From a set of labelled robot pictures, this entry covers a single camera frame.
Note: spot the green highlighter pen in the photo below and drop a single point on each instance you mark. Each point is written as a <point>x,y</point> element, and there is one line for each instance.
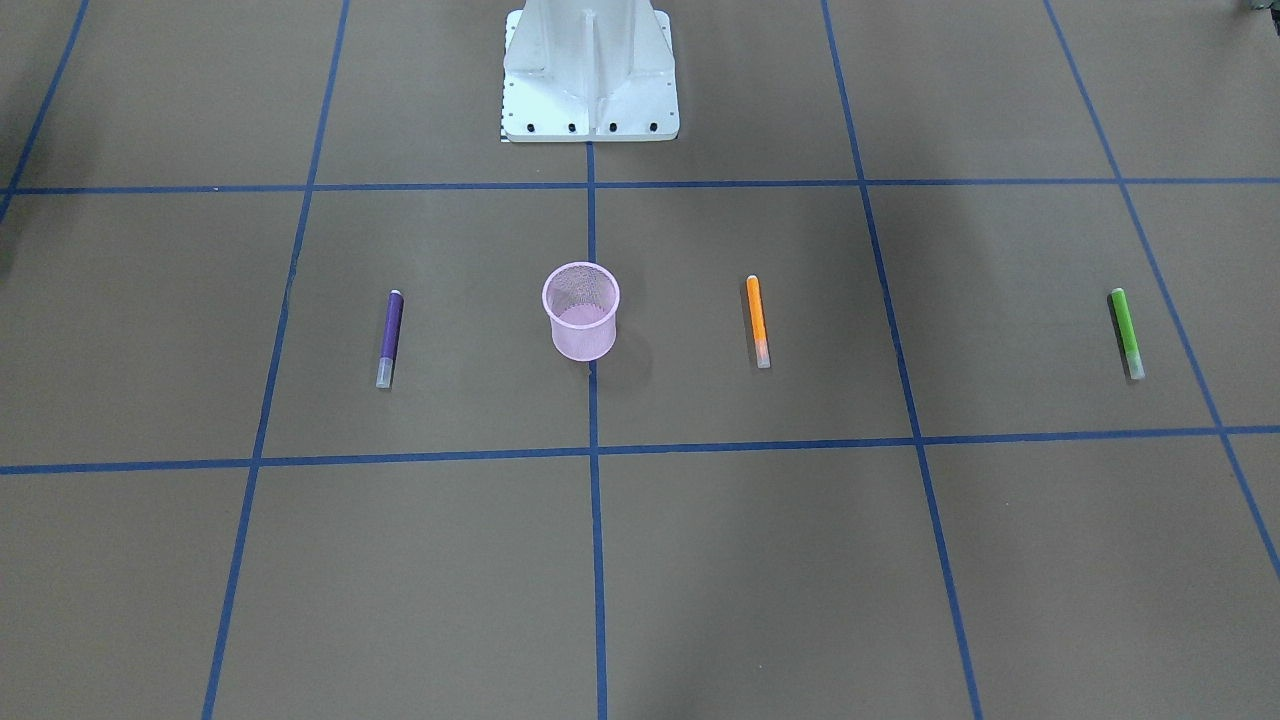
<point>1125,328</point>

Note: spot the orange highlighter pen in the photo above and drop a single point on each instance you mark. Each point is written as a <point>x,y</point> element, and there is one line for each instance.
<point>753,290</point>

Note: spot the purple highlighter pen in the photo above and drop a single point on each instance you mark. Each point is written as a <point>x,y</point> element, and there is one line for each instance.
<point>389,340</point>

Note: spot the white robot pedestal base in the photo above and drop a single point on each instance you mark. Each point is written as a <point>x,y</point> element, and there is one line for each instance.
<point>589,72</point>

